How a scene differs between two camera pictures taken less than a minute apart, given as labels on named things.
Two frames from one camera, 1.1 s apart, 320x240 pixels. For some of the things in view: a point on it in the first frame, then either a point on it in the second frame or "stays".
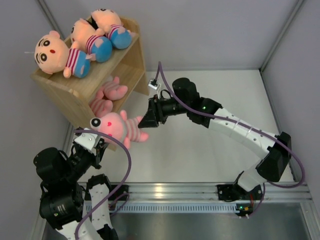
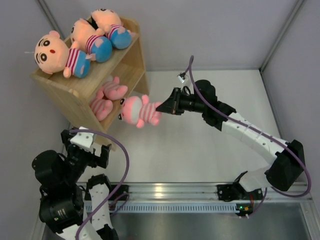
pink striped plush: [100, 106] stays
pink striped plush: [123, 128] → [134, 109]
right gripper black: [150, 120] → [172, 105]
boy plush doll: [52, 55] stays
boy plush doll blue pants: [86, 37] stays
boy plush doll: [109, 22] stays
